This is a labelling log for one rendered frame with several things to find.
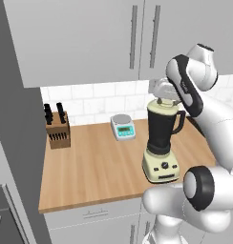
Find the black handled knife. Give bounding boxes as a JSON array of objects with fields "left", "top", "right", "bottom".
[
  {"left": 43, "top": 103, "right": 54, "bottom": 126},
  {"left": 55, "top": 101, "right": 67, "bottom": 125}
]

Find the cream blender lid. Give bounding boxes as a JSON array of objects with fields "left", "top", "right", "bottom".
[{"left": 146, "top": 99, "right": 180, "bottom": 116}]

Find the long grey cupboard handle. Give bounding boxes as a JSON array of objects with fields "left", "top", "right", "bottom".
[
  {"left": 129, "top": 4, "right": 138, "bottom": 71},
  {"left": 149, "top": 4, "right": 161, "bottom": 70}
]

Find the white kitchen scale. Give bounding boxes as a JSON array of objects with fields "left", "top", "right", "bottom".
[{"left": 109, "top": 113, "right": 137, "bottom": 142}]

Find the wide grey cupboard door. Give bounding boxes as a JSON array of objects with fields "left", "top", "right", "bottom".
[{"left": 3, "top": 0, "right": 145, "bottom": 90}]

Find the dark built-in oven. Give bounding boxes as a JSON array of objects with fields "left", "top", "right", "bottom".
[{"left": 0, "top": 184, "right": 28, "bottom": 244}]

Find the tall grey cabinet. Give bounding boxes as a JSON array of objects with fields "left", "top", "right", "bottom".
[{"left": 0, "top": 0, "right": 53, "bottom": 244}]

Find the grey base cupboard door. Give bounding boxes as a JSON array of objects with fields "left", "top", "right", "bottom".
[
  {"left": 47, "top": 213, "right": 142, "bottom": 244},
  {"left": 138, "top": 211, "right": 159, "bottom": 244}
]

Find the grey drawer front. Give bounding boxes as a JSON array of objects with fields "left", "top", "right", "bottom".
[{"left": 43, "top": 197, "right": 145, "bottom": 232}]

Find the grey drawer handle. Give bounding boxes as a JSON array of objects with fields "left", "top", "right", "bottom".
[{"left": 82, "top": 209, "right": 110, "bottom": 220}]

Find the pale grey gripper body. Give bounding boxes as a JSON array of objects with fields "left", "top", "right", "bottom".
[{"left": 148, "top": 77, "right": 182, "bottom": 104}]

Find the cream and black blender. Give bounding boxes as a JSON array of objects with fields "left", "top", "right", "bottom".
[{"left": 141, "top": 99, "right": 187, "bottom": 185}]

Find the brown wooden knife block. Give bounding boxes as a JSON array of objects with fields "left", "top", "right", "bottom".
[{"left": 45, "top": 111, "right": 72, "bottom": 151}]

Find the short grey cupboard handle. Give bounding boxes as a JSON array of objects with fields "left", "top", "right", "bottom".
[{"left": 130, "top": 224, "right": 137, "bottom": 244}]

